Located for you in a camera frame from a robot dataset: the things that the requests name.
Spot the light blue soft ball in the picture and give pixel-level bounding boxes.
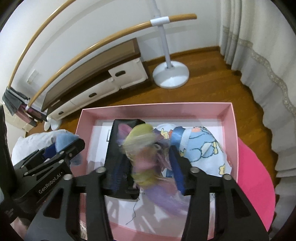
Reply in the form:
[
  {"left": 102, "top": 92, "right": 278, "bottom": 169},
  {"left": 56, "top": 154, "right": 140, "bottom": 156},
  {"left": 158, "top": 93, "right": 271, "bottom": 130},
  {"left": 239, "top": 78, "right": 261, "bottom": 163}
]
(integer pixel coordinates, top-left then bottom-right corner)
[{"left": 43, "top": 133, "right": 79, "bottom": 160}]

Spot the pastel multicolour yarn bundle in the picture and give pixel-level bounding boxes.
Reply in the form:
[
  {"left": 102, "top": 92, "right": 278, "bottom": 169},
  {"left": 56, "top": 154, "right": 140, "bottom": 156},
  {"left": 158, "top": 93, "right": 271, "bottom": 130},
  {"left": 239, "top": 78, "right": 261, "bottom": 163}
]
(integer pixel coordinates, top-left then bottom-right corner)
[{"left": 117, "top": 123, "right": 190, "bottom": 216}]

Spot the black rectangular case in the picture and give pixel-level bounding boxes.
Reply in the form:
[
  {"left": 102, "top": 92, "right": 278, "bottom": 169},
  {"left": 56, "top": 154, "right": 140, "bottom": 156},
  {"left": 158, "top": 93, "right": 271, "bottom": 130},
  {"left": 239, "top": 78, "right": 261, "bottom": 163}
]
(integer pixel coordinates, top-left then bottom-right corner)
[{"left": 103, "top": 119, "right": 144, "bottom": 200}]

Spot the light blue printed cloth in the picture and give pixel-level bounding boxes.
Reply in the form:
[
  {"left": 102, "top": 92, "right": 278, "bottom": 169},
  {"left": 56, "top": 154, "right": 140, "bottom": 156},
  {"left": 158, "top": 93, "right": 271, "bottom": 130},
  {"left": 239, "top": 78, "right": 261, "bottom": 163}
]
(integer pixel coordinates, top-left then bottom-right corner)
[{"left": 156, "top": 123, "right": 232, "bottom": 177}]

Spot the grey cushion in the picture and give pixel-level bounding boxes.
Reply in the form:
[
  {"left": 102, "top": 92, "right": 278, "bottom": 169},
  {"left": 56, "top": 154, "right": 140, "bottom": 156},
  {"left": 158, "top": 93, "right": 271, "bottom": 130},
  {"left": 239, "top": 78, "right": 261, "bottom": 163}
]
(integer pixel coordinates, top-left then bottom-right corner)
[{"left": 11, "top": 130, "right": 71, "bottom": 165}]

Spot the pink round table cover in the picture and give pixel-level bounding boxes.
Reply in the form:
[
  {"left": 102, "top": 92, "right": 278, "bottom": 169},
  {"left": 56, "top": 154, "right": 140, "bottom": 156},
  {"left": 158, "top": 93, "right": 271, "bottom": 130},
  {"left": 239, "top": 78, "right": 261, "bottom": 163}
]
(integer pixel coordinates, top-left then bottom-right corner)
[{"left": 238, "top": 139, "right": 275, "bottom": 230}]

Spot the grey cloth on bar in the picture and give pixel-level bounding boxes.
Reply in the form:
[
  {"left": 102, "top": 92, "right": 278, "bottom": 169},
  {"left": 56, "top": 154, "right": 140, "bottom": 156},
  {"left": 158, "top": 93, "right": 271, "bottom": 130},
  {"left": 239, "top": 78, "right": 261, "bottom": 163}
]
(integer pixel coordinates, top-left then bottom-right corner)
[{"left": 2, "top": 87, "right": 30, "bottom": 115}]

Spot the brown white tv cabinet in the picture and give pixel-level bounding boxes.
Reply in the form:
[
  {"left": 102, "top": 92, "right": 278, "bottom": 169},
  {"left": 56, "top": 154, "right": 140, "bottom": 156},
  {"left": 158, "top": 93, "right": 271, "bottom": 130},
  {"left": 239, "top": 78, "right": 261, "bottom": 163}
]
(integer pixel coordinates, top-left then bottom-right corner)
[{"left": 42, "top": 38, "right": 151, "bottom": 120}]

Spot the white bar stand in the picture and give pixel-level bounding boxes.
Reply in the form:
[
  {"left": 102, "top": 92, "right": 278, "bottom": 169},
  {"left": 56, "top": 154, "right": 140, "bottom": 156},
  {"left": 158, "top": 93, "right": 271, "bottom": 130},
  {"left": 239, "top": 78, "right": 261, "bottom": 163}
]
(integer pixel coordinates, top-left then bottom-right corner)
[{"left": 150, "top": 1, "right": 189, "bottom": 89}]

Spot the upper wooden ballet bar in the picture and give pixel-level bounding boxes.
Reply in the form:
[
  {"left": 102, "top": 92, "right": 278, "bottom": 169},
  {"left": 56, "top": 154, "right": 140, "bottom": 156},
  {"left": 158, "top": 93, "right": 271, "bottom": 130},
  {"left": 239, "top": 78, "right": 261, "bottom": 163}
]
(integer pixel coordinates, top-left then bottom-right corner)
[{"left": 7, "top": 0, "right": 76, "bottom": 88}]

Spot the wooden ballet bar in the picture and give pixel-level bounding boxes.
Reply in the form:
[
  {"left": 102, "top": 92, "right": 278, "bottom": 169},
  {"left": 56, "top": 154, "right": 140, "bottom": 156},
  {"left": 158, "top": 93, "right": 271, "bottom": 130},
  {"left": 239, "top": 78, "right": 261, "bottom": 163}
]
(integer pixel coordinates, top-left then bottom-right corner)
[
  {"left": 7, "top": 0, "right": 76, "bottom": 88},
  {"left": 26, "top": 14, "right": 197, "bottom": 109}
]

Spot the white lace-trimmed curtain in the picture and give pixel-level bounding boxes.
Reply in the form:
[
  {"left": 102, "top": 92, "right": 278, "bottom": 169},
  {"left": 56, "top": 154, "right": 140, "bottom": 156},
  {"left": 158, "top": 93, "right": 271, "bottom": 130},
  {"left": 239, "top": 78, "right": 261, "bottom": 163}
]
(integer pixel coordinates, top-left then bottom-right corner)
[{"left": 219, "top": 1, "right": 295, "bottom": 236}]

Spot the lower wooden ballet bar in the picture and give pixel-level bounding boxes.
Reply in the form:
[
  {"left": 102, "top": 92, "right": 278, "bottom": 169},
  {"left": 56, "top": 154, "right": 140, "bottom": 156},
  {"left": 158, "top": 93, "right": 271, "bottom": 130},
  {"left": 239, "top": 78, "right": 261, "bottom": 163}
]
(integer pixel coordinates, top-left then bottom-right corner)
[{"left": 26, "top": 14, "right": 197, "bottom": 109}]

